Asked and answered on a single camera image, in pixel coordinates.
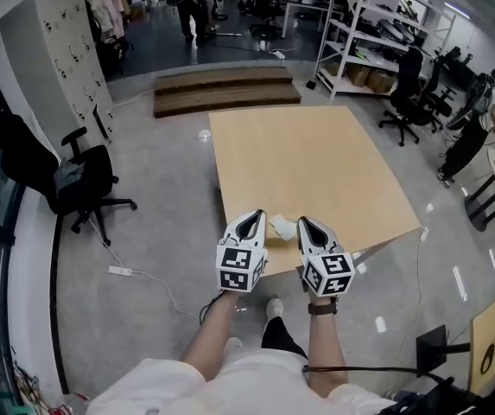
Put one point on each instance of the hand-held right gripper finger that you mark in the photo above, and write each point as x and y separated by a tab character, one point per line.
331	242
303	240

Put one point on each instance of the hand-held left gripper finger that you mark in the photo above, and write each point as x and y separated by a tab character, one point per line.
260	234
233	229

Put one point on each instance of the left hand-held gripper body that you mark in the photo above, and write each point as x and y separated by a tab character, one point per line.
234	264

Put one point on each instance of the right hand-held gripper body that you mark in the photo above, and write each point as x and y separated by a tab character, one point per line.
331	275

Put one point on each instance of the person's right forearm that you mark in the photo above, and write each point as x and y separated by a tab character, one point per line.
327	353

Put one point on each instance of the person's left forearm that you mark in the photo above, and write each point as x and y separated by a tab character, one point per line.
212	340

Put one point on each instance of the dark wristwatch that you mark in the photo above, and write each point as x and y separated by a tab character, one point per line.
322	307

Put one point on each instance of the person's white shoe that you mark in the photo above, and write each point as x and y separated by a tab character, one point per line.
274	307
234	342

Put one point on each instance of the person's black trouser leg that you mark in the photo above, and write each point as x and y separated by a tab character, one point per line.
281	340

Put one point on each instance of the light wooden table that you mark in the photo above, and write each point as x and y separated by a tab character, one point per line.
299	158

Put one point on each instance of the white power strip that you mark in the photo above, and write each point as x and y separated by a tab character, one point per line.
120	270
424	234
278	54

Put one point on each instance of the person's white shirt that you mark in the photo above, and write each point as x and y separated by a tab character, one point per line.
238	387

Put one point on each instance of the black flat panel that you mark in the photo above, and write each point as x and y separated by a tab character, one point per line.
432	350

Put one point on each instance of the brown wooden step platform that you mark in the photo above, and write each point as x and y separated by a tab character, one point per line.
225	91

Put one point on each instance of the small black box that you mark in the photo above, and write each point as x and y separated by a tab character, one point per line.
311	84

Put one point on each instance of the black office chair with cloth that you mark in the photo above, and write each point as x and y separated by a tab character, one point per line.
78	180

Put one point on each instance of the black bag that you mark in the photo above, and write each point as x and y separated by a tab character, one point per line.
437	400

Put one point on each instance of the cardboard box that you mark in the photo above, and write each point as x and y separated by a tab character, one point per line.
358	76
381	81

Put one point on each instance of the small wooden board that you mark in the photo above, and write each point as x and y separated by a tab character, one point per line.
491	335

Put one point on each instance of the white metal shelving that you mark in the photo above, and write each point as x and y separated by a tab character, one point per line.
359	37

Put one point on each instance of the white desk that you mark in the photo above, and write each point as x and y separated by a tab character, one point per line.
312	4

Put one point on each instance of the hanging light clothes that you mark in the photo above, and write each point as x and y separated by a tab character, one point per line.
109	7

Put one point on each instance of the beige locker cabinet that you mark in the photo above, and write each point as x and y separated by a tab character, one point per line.
52	46

